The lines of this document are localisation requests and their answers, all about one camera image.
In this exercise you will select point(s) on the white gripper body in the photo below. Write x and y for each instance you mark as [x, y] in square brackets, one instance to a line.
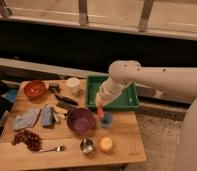
[110, 90]

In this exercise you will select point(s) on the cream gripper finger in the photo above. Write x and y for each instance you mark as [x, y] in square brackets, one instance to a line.
[98, 99]

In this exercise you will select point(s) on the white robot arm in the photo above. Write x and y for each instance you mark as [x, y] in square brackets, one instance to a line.
[177, 81]

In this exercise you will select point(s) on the blue plastic cup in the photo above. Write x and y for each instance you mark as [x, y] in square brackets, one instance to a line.
[106, 121]

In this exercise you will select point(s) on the white paper cup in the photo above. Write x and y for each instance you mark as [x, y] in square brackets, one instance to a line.
[73, 85]

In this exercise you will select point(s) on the small metal cup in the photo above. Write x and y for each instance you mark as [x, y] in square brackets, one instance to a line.
[86, 146]

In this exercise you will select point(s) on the green plastic tray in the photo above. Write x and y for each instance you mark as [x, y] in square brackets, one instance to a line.
[127, 101]

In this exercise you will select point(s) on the purple bowl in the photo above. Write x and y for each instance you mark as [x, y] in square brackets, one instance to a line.
[80, 120]

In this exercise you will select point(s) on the pale banana pieces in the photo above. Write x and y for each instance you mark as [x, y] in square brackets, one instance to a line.
[59, 113]

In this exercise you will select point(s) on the orange round fruit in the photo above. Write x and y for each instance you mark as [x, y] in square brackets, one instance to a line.
[106, 144]

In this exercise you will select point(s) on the blue sponge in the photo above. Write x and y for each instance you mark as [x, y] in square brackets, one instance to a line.
[47, 117]

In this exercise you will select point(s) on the wooden cutting board table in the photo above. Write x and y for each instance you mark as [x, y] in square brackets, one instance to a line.
[128, 146]

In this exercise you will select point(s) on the metal spoon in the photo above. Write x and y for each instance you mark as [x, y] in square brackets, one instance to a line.
[56, 149]

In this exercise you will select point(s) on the orange red bowl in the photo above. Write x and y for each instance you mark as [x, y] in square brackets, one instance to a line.
[34, 89]

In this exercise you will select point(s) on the grey blue cloth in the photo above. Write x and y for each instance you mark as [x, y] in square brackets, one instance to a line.
[27, 119]

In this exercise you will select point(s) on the bunch of dark grapes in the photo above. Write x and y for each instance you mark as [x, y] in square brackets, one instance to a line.
[29, 138]

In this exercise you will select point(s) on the black handled utensil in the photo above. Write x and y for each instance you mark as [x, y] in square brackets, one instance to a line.
[66, 99]

